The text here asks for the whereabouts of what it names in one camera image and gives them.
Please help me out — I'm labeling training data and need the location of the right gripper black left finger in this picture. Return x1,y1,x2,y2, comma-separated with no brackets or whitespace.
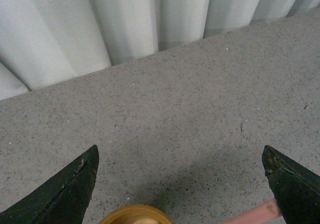
0,145,99,224

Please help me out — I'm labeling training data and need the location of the bamboo chopstick holder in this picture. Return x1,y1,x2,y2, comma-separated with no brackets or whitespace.
99,204,175,224

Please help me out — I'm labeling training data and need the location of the white pleated curtain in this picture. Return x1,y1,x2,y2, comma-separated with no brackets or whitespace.
0,0,320,100

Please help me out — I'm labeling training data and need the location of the pink chopstick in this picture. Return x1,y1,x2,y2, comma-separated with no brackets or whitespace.
223,198,282,224

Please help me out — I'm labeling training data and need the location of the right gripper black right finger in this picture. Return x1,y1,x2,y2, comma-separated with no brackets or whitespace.
262,145,320,224

